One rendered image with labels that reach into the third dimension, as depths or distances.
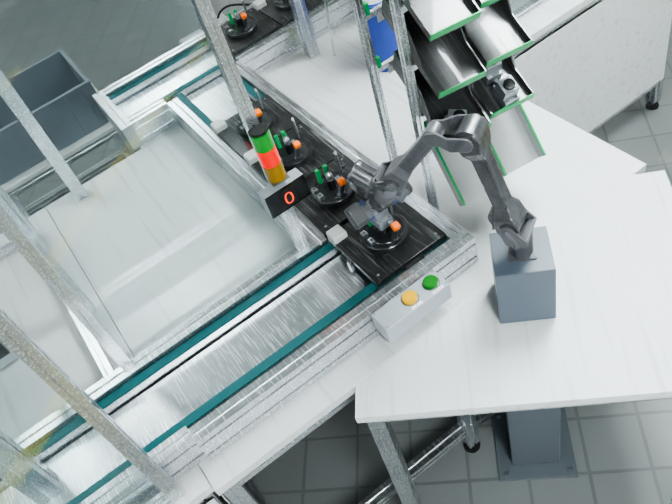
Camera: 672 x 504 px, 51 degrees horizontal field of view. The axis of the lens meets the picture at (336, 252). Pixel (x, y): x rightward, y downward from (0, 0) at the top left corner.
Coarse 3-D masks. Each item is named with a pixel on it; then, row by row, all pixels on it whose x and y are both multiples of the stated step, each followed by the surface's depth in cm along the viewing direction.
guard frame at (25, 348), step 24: (0, 312) 114; (0, 336) 116; (24, 336) 119; (24, 360) 122; (48, 360) 125; (96, 360) 200; (48, 384) 127; (72, 384) 131; (96, 408) 137; (120, 432) 145; (144, 456) 154; (168, 480) 163
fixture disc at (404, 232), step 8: (392, 216) 196; (400, 216) 195; (400, 224) 193; (368, 232) 194; (376, 232) 193; (400, 232) 191; (408, 232) 191; (360, 240) 193; (376, 240) 191; (384, 240) 191; (400, 240) 189; (368, 248) 191; (376, 248) 189; (384, 248) 189; (392, 248) 189
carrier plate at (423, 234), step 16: (400, 208) 200; (416, 224) 194; (432, 224) 193; (352, 240) 196; (416, 240) 190; (432, 240) 189; (352, 256) 192; (368, 256) 191; (384, 256) 189; (400, 256) 188; (416, 256) 188; (368, 272) 187; (384, 272) 186
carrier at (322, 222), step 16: (336, 160) 209; (320, 176) 210; (320, 192) 209; (336, 192) 207; (352, 192) 206; (304, 208) 209; (320, 208) 207; (336, 208) 206; (320, 224) 203; (336, 224) 202
